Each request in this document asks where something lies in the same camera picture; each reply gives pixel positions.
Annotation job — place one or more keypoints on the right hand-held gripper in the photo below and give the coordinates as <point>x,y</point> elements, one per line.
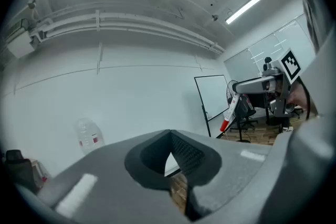
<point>290,65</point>

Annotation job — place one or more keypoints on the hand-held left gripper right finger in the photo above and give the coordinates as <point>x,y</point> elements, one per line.
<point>236,181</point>

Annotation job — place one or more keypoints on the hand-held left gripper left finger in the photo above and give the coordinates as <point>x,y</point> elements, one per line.
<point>110,191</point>

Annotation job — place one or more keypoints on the red and white pen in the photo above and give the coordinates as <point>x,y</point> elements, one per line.
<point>229,112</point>

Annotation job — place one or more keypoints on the person's right hand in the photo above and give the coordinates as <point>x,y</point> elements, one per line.
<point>298,98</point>

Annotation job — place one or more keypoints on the black standing fan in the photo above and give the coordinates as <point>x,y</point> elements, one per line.
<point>231,89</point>

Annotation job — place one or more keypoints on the black framed whiteboard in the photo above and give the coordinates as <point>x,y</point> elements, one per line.
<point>212,97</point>

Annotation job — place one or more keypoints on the large clear water bottle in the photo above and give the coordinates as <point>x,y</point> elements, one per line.
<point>88,136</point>

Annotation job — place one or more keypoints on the ceiling light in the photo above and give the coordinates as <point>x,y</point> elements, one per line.
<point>242,9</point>

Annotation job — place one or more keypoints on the person's olive shirt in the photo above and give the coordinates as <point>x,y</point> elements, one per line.
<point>312,8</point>

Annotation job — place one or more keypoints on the white ceiling pipes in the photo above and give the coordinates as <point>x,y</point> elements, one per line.
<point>126,25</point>

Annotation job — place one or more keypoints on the white air conditioner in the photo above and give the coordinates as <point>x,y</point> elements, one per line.
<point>19,42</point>

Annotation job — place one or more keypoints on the right hand-held gripper camera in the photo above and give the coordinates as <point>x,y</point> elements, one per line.
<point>267,63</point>

